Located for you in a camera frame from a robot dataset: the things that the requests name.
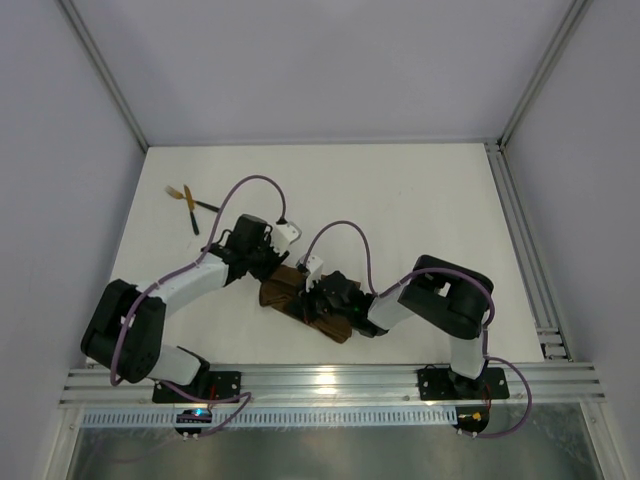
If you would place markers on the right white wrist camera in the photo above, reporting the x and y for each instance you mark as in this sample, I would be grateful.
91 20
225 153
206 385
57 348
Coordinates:
310 266

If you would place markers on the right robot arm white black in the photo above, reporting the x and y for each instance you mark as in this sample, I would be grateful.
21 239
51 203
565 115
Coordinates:
456 300

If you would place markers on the front aluminium rail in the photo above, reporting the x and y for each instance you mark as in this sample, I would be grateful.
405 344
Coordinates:
333 385

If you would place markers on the grey slotted cable duct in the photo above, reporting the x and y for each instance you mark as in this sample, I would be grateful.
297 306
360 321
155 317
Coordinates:
278 417

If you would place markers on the black controller board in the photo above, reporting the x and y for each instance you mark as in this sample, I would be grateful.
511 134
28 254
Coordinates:
191 423
471 421

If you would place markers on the aluminium rail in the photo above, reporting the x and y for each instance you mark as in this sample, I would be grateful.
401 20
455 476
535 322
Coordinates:
333 385
546 314

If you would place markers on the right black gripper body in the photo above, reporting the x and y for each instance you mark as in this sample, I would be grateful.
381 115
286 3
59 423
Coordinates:
316 301

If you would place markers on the gold knife green handle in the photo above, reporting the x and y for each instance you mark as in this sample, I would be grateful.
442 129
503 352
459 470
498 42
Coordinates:
191 206

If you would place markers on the right black controller board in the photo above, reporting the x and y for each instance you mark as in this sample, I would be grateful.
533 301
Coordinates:
471 421

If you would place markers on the left black controller board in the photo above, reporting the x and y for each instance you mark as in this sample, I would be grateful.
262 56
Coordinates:
191 423

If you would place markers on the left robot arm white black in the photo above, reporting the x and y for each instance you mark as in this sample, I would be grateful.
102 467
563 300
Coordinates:
125 333

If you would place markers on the right aluminium frame post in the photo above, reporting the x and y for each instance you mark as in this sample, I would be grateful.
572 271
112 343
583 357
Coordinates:
544 68

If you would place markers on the gold fork green handle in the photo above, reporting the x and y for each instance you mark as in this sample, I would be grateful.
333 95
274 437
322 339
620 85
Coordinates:
176 194

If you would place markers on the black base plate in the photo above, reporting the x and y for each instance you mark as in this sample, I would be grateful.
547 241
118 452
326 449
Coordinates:
209 385
439 384

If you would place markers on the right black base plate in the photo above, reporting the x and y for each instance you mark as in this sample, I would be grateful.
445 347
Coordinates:
439 384

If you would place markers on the left aluminium frame post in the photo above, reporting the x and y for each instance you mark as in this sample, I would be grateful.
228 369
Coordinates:
91 49

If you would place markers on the right aluminium rail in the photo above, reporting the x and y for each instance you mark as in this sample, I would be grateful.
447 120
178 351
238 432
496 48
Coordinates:
546 314

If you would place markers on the brown cloth napkin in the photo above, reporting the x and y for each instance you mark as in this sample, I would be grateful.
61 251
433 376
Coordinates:
281 292

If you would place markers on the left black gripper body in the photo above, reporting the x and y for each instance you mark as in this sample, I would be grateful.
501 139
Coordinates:
270 261

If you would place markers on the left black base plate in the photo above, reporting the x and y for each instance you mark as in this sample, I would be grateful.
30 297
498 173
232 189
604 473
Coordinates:
209 385

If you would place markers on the aluminium frame post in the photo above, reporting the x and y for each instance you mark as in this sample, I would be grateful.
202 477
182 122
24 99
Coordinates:
544 68
91 49

